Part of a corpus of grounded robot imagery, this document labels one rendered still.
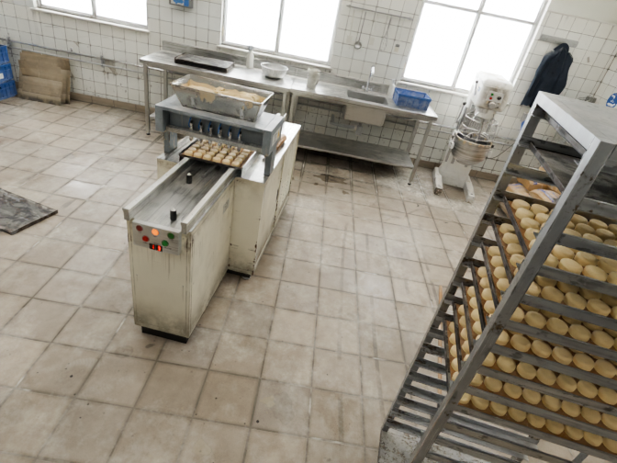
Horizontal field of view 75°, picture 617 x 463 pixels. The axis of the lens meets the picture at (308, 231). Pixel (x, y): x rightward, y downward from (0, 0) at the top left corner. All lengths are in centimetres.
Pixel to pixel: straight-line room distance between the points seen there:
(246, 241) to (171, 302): 73
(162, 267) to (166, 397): 68
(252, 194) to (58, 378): 147
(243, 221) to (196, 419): 122
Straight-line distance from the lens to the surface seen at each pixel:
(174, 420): 234
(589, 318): 121
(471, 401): 147
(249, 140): 259
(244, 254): 290
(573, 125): 108
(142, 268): 232
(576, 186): 97
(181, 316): 244
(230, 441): 228
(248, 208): 269
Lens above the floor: 198
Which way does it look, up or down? 32 degrees down
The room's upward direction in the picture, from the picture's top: 12 degrees clockwise
